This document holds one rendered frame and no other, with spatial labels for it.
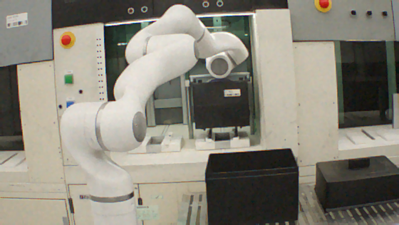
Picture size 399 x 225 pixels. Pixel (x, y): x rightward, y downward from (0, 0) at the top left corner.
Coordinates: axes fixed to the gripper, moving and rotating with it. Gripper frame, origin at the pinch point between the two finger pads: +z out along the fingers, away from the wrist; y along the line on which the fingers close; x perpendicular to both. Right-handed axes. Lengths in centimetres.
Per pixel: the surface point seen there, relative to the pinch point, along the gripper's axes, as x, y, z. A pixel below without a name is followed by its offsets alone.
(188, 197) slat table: -44, -14, -40
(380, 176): -34, 50, -71
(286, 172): -28, 17, -75
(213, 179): -28, -4, -74
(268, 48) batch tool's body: 5.7, 17.5, -35.3
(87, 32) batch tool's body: 17, -47, -29
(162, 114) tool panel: -29, -30, 59
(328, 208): -43, 32, -71
